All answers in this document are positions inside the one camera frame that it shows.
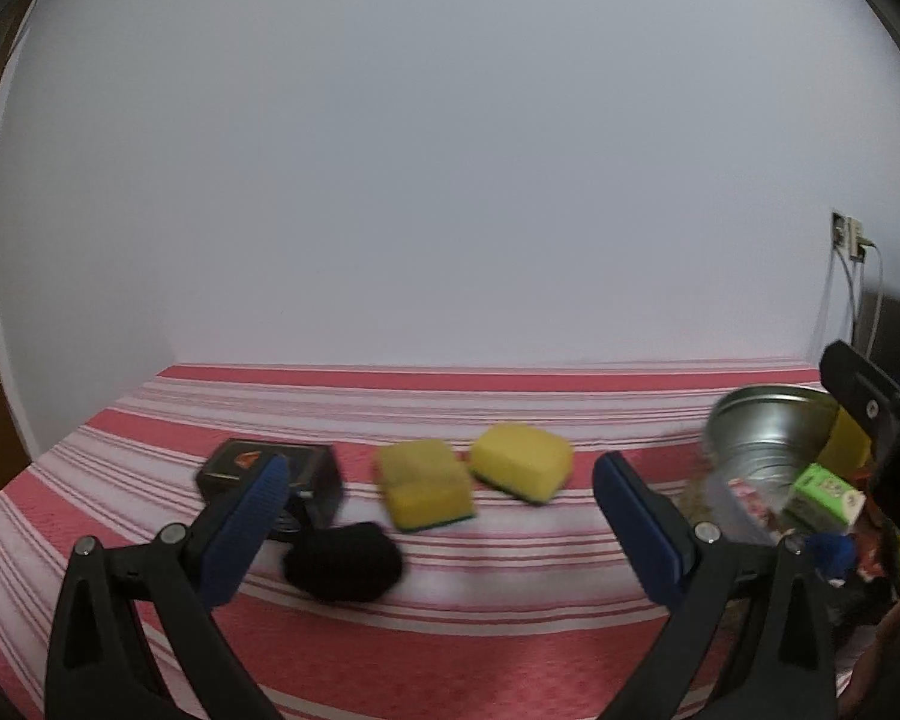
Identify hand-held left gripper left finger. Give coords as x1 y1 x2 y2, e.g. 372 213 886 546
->
45 452 293 720

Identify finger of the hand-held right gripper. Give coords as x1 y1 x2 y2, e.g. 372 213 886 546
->
820 340 900 455

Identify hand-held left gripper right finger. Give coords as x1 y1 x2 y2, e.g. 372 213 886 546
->
592 452 841 720

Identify black box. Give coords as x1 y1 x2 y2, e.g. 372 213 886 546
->
197 439 344 541

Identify red snack packet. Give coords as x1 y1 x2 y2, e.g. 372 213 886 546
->
853 465 897 582

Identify small green white box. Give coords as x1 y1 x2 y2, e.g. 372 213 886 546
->
784 463 867 530

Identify round metal tin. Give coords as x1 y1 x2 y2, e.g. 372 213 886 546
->
679 382 893 638

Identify small blue object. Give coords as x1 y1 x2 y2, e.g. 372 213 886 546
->
804 532 860 586

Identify red striped desktop cloth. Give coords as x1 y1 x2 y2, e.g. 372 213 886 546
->
0 364 900 720

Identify yellow sponge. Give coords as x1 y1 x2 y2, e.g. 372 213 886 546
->
825 405 875 473
375 441 475 533
470 424 575 505

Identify black cloth bundle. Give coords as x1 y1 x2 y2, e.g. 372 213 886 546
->
281 521 406 602

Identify pink floral packet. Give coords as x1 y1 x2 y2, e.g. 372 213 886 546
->
724 476 781 533

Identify dark cable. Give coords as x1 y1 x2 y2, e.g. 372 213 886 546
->
840 253 860 352

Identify white cable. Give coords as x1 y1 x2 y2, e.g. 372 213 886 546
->
864 240 886 355

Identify wall socket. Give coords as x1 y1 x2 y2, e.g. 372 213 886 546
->
831 208 867 263

